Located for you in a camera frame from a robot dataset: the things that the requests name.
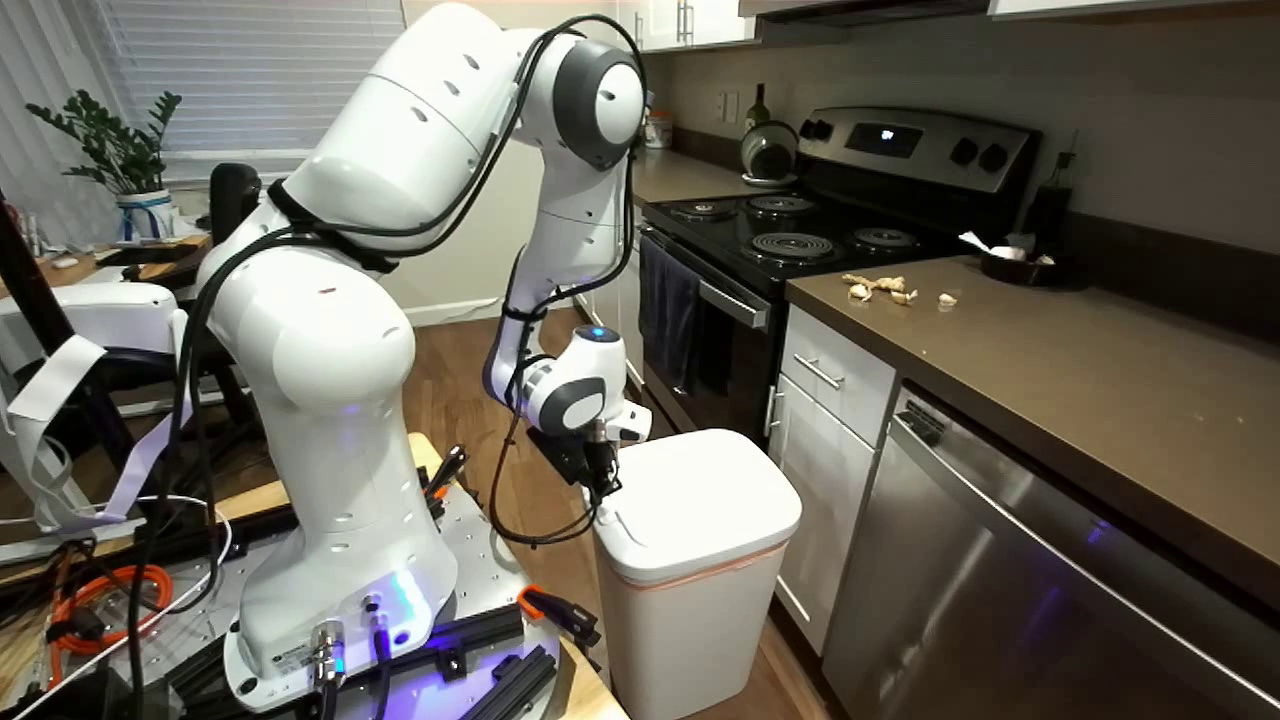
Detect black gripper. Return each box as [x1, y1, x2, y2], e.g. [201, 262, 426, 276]
[555, 428, 632, 507]

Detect white trash bin lid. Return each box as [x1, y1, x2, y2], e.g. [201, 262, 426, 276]
[587, 425, 810, 593]

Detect white trash bin body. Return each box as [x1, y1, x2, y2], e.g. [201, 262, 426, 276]
[593, 537, 792, 720]

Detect orange and black clamp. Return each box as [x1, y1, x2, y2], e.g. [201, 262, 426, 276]
[516, 585, 603, 650]
[422, 445, 471, 521]

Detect dark hanging dish towel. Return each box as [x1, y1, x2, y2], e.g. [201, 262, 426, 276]
[638, 234, 708, 398]

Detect black aluminium bar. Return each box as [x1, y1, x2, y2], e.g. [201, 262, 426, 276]
[422, 602, 561, 720]

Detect white cabinet door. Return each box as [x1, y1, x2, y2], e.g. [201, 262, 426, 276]
[767, 376, 879, 660]

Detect white cabinet drawer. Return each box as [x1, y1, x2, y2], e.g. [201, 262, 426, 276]
[775, 302, 899, 449]

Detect black and steel stove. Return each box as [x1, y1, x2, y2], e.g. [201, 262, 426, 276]
[638, 105, 1048, 445]

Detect pale food scraps pile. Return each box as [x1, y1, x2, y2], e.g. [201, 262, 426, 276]
[839, 268, 924, 308]

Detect dark round kettle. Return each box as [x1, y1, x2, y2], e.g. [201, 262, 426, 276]
[736, 114, 803, 190]

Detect stainless steel dishwasher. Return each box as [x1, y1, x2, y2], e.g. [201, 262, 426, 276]
[817, 384, 1280, 720]

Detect white object in dish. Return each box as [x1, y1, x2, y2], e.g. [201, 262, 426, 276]
[956, 227, 1040, 262]

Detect black chair back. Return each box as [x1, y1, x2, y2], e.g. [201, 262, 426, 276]
[205, 160, 269, 249]

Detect white upper cabinets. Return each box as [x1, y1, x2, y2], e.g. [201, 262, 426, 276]
[622, 0, 759, 57]

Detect black dish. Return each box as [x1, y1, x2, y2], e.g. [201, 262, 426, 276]
[976, 245, 1090, 293]

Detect white cloth covered furniture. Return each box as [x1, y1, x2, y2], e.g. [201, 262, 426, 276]
[0, 273, 189, 368]

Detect wooden desk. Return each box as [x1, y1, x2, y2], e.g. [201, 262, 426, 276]
[0, 234, 215, 293]

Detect white window blinds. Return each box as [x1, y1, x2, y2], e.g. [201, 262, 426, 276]
[93, 0, 414, 175]

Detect green potted plant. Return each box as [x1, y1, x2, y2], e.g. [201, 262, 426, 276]
[19, 85, 189, 249]

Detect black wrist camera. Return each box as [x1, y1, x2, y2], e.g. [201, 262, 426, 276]
[530, 425, 580, 473]

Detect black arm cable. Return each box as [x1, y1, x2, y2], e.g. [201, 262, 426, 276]
[126, 10, 651, 720]

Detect orange coiled cable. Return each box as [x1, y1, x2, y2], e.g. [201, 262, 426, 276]
[46, 559, 182, 687]

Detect white ribbon strap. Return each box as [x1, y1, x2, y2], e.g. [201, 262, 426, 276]
[0, 330, 201, 527]

